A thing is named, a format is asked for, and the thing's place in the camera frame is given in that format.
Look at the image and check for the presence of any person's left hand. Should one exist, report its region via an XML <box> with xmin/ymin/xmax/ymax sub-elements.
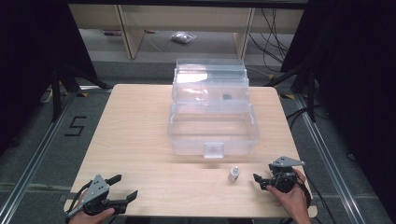
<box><xmin>67</xmin><ymin>207</ymin><xmax>116</xmax><ymax>224</ymax></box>

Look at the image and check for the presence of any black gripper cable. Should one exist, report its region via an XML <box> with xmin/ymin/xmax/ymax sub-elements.
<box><xmin>292</xmin><ymin>173</ymin><xmax>313</xmax><ymax>209</ymax></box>
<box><xmin>64</xmin><ymin>181</ymin><xmax>94</xmax><ymax>218</ymax></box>

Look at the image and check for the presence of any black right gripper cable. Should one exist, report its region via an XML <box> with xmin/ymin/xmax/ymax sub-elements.
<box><xmin>292</xmin><ymin>173</ymin><xmax>313</xmax><ymax>209</ymax></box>

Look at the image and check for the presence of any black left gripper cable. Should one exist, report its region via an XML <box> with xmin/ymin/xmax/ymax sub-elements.
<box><xmin>64</xmin><ymin>181</ymin><xmax>94</xmax><ymax>218</ymax></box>

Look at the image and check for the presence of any black curtain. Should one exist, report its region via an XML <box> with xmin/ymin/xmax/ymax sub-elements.
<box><xmin>280</xmin><ymin>0</ymin><xmax>396</xmax><ymax>216</ymax></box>
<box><xmin>0</xmin><ymin>0</ymin><xmax>98</xmax><ymax>157</ymax></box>

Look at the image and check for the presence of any small white bottle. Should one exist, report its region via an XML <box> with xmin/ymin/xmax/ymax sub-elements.
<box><xmin>228</xmin><ymin>165</ymin><xmax>240</xmax><ymax>183</ymax></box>

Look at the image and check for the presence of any clear plastic tiered storage box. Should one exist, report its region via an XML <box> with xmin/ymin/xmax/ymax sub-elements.
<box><xmin>167</xmin><ymin>58</ymin><xmax>261</xmax><ymax>160</ymax></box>

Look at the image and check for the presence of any wooden shelf unit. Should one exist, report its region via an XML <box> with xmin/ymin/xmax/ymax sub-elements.
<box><xmin>68</xmin><ymin>3</ymin><xmax>304</xmax><ymax>60</ymax></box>

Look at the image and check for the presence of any aluminium floor rail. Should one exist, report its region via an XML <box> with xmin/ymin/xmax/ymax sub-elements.
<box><xmin>0</xmin><ymin>91</ymin><xmax>78</xmax><ymax>224</ymax></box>
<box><xmin>293</xmin><ymin>94</ymin><xmax>366</xmax><ymax>224</ymax></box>

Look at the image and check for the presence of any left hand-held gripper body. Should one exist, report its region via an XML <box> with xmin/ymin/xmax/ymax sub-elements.
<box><xmin>65</xmin><ymin>174</ymin><xmax>126</xmax><ymax>217</ymax></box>

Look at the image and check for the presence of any bundle of black cables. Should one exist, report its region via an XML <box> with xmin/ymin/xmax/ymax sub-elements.
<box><xmin>247</xmin><ymin>7</ymin><xmax>294</xmax><ymax>64</ymax></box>

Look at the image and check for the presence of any black floor cable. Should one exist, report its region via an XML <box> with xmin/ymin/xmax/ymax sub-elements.
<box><xmin>285</xmin><ymin>105</ymin><xmax>325</xmax><ymax>130</ymax></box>

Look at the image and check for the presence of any clear plastic bag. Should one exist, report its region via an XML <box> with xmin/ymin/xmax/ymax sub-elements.
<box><xmin>170</xmin><ymin>31</ymin><xmax>198</xmax><ymax>45</ymax></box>

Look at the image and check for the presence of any black tripod stand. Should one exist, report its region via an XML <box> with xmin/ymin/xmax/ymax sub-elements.
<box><xmin>264</xmin><ymin>65</ymin><xmax>318</xmax><ymax>123</ymax></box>
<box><xmin>50</xmin><ymin>61</ymin><xmax>112</xmax><ymax>123</ymax></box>

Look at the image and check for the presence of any person's right hand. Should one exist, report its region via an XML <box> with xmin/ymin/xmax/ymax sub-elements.
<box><xmin>265</xmin><ymin>168</ymin><xmax>313</xmax><ymax>224</ymax></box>

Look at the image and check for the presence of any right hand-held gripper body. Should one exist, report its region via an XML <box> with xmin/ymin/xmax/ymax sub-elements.
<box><xmin>266</xmin><ymin>155</ymin><xmax>306</xmax><ymax>194</ymax></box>

